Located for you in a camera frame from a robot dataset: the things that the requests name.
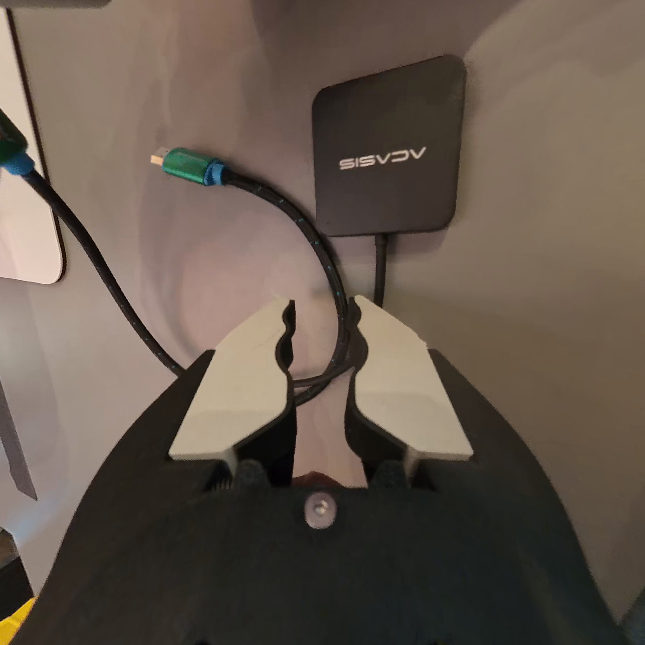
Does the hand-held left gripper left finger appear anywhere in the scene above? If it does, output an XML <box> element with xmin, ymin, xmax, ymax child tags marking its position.
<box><xmin>168</xmin><ymin>297</ymin><xmax>297</xmax><ymax>463</ymax></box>

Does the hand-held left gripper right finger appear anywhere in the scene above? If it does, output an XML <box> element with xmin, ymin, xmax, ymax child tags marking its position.
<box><xmin>345</xmin><ymin>295</ymin><xmax>475</xmax><ymax>474</ymax></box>

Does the black braided hdmi cable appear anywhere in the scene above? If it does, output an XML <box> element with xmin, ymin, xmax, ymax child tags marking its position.
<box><xmin>0</xmin><ymin>108</ymin><xmax>363</xmax><ymax>410</ymax></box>

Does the black and silver usb hub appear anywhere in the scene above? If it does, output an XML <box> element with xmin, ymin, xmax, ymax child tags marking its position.
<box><xmin>294</xmin><ymin>54</ymin><xmax>468</xmax><ymax>391</ymax></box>

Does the white wooden laptop stand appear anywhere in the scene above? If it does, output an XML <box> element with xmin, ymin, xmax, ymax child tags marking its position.
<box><xmin>0</xmin><ymin>10</ymin><xmax>67</xmax><ymax>285</ymax></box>

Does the yellow plastic bin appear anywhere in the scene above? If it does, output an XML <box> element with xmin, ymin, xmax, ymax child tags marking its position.
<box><xmin>0</xmin><ymin>596</ymin><xmax>40</xmax><ymax>645</ymax></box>

